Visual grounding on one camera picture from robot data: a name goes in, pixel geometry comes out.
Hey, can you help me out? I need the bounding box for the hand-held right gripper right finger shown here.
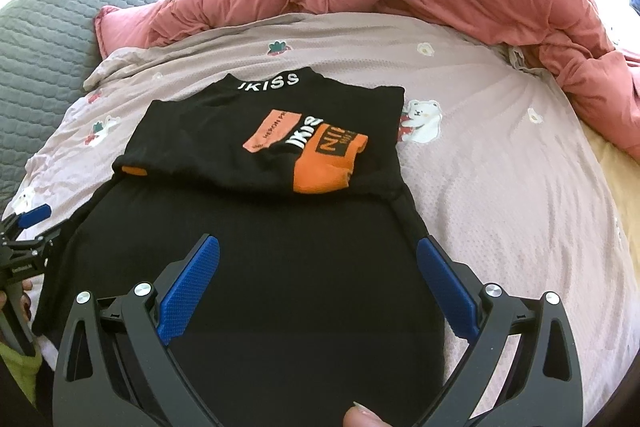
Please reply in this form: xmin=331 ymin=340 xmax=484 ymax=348
xmin=416 ymin=237 xmax=583 ymax=427

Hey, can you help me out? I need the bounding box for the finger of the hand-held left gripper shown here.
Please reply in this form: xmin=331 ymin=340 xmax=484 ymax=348
xmin=27 ymin=226 xmax=68 ymax=249
xmin=0 ymin=204 xmax=53 ymax=235

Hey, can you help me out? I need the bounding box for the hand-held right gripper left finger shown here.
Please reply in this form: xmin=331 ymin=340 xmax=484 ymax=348
xmin=52 ymin=234 xmax=221 ymax=427

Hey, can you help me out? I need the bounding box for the black sweater with orange cuffs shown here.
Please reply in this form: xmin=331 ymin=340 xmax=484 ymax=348
xmin=32 ymin=68 xmax=446 ymax=427

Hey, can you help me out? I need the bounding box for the person's left hand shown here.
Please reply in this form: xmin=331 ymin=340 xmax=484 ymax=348
xmin=0 ymin=282 xmax=33 ymax=325

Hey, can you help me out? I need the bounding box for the person's right hand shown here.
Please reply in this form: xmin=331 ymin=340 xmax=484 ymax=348
xmin=342 ymin=402 xmax=396 ymax=427

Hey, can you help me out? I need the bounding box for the pale pink printed bedsheet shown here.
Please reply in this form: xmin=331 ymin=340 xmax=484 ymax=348
xmin=0 ymin=12 xmax=628 ymax=427

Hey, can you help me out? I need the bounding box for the grey quilted headboard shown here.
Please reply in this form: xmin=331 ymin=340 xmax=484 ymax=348
xmin=0 ymin=0 xmax=226 ymax=208

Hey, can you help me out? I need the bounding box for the cream blanket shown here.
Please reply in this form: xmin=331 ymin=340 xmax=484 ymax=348
xmin=582 ymin=127 xmax=640 ymax=278

